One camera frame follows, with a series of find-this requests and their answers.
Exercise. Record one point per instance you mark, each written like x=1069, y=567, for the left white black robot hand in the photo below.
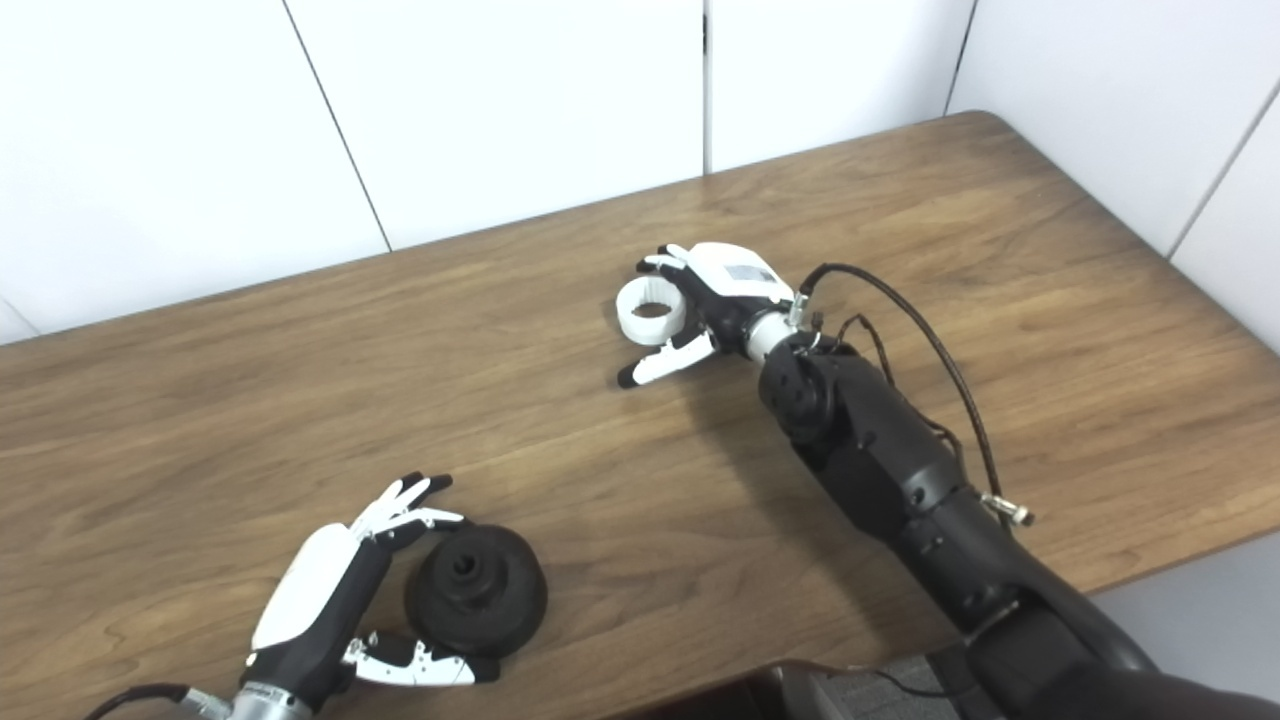
x=320, y=610

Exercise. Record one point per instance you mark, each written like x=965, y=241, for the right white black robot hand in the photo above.
x=730, y=285

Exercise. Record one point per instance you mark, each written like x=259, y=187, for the round black plastic part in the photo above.
x=490, y=600

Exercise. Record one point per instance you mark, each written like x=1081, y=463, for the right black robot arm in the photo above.
x=880, y=450

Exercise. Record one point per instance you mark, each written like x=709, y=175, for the dark robot torso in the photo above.
x=700, y=705

